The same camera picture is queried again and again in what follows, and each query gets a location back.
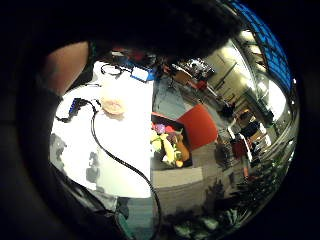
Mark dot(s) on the cluttered desk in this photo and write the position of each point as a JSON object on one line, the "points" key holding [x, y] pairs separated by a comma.
{"points": [[195, 68]]}

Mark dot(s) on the green potted plants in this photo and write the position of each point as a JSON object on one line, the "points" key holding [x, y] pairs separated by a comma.
{"points": [[246, 196]]}

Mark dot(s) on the orange toy fruit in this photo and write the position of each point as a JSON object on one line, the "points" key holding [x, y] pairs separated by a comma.
{"points": [[182, 150]]}

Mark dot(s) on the purple toy grapes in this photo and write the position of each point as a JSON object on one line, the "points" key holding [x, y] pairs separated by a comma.
{"points": [[159, 128]]}

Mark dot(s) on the red armchair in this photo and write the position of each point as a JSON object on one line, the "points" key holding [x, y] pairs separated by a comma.
{"points": [[199, 126]]}

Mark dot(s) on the small black blue device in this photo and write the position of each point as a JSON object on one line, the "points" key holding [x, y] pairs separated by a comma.
{"points": [[76, 106]]}

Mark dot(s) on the yellow toy banana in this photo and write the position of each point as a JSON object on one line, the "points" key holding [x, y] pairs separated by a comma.
{"points": [[168, 150]]}

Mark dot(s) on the white blue box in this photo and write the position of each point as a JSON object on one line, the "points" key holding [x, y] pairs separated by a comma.
{"points": [[140, 74]]}

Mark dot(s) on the black box of toys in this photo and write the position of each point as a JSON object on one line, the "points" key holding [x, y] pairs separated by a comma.
{"points": [[185, 133]]}

